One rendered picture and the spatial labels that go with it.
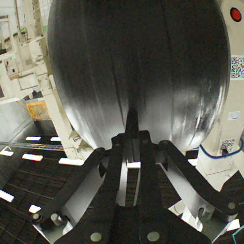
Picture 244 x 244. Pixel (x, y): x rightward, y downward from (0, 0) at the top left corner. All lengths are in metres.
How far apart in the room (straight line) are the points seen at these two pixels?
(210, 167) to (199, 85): 0.49
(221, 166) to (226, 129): 0.19
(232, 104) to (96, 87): 0.43
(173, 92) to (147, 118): 0.05
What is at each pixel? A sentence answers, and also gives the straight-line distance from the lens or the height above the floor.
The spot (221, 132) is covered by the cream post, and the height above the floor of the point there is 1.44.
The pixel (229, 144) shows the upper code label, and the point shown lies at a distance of 0.63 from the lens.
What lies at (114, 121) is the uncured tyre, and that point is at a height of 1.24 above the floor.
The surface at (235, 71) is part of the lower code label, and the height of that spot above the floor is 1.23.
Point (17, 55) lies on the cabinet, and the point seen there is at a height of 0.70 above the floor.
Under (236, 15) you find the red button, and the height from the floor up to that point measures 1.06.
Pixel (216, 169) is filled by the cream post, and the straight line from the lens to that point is 0.70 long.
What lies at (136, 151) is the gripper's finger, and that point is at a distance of 0.16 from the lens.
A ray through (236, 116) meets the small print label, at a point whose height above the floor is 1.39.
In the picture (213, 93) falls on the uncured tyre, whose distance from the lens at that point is 0.23.
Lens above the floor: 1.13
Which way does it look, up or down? 29 degrees up
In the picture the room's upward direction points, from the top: 169 degrees clockwise
